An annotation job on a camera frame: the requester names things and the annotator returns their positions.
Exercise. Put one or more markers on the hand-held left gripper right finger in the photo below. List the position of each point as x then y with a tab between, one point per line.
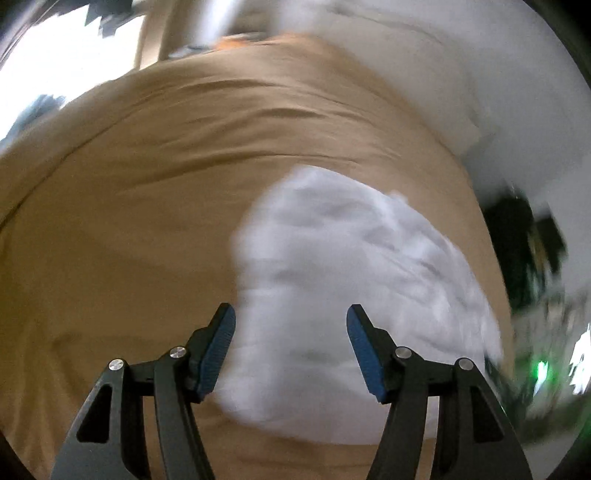
364	355

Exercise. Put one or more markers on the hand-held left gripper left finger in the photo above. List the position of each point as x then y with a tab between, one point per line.
217	350

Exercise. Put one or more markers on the beige curtain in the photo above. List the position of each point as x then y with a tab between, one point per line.
157	27

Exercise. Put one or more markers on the bed with tan quilt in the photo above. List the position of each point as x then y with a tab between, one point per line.
138	207

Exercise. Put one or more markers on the black hanging coat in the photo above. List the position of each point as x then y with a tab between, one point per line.
521	249

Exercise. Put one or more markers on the white quilted puffer jacket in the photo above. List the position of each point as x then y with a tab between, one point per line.
346	258

